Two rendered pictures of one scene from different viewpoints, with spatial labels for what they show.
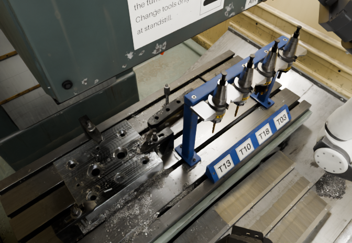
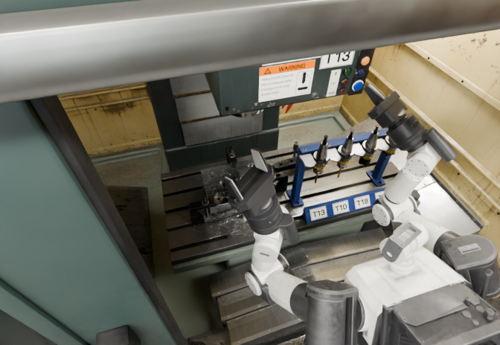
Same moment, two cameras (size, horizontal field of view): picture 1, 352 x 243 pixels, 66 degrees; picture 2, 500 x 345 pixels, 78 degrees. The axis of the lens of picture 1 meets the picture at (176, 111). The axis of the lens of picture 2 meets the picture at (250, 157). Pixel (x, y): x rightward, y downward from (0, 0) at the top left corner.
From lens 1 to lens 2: 0.53 m
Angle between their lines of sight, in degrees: 17
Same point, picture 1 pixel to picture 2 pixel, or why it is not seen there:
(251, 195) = (338, 250)
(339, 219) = not seen: hidden behind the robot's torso
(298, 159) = not seen: hidden behind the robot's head
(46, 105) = (207, 133)
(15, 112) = (187, 131)
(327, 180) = not seen: hidden behind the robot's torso
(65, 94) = (225, 112)
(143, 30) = (264, 94)
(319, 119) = (429, 213)
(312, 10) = (443, 114)
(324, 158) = (376, 213)
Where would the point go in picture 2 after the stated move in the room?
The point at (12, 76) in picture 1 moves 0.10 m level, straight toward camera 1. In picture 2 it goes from (194, 107) to (197, 119)
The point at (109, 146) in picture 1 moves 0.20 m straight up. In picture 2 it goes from (239, 172) to (238, 140)
